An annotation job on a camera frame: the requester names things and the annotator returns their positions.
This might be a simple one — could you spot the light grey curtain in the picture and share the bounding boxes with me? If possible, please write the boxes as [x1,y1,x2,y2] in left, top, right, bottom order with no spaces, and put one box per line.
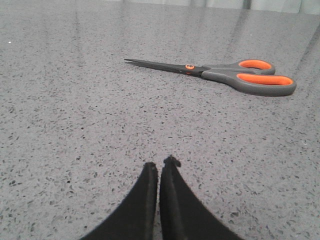
[187,0,320,16]

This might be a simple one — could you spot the grey orange handled scissors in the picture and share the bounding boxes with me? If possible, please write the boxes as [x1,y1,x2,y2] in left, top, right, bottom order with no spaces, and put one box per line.
[128,59,297,97]

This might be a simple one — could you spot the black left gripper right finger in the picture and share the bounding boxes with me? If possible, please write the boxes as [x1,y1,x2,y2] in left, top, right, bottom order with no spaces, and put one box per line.
[159,156,240,240]

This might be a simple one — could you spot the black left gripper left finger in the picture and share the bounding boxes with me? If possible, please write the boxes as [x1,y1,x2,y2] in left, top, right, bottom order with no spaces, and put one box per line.
[82,162,158,240]

